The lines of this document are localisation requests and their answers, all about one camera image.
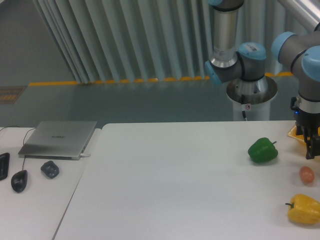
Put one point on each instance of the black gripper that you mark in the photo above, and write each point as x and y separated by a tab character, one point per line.
307	117

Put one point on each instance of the brown egg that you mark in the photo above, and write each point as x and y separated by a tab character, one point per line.
306	175

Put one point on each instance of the yellow bell pepper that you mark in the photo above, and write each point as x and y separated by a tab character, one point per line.
303	209

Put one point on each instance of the grey pleated curtain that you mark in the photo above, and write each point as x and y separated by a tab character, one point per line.
129	40

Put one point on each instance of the green bell pepper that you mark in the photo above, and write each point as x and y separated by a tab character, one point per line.
262	151

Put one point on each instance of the yellow plastic basket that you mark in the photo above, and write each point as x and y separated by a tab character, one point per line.
292	133

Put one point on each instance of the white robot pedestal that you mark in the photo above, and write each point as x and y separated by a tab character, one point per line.
251	101

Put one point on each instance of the black keyboard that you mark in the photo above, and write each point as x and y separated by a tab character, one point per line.
4	165

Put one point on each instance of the small black controller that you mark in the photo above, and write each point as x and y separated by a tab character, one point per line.
50	169

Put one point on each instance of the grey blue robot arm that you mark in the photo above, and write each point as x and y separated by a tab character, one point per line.
243	67

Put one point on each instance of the black computer mouse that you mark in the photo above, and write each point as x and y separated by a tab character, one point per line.
19	181

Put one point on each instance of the silver laptop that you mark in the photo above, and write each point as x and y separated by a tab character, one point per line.
58	140

